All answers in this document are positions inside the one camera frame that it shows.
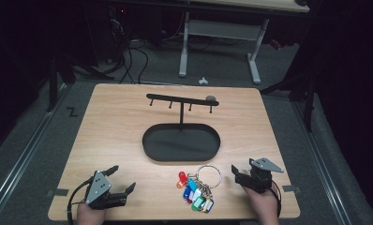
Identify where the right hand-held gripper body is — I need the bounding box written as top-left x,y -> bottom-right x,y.
234,157 -> 285,194

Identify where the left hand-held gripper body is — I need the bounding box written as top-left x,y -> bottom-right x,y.
84,170 -> 128,211

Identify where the key bunch with coloured tags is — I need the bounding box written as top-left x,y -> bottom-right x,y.
175,164 -> 223,215

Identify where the black key rack with tray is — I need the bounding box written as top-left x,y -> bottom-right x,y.
142,93 -> 222,163

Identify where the person's left hand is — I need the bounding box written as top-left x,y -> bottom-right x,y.
76,202 -> 107,225

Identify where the person's right hand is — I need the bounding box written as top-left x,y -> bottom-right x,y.
241,186 -> 280,225

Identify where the black metal stand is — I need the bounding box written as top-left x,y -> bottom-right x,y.
259,52 -> 319,133
45,52 -> 115,113

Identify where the dark computer tower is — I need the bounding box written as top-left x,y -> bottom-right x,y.
105,4 -> 131,64

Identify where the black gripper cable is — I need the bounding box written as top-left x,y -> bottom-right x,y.
270,179 -> 283,218
67,177 -> 95,225

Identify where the metal floor rail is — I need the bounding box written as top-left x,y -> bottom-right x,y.
0,83 -> 70,221
291,98 -> 352,225

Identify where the bundle of black floor cables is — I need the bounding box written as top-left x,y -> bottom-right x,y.
108,18 -> 150,85

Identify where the white metal frame desk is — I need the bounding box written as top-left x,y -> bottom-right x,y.
177,0 -> 311,85

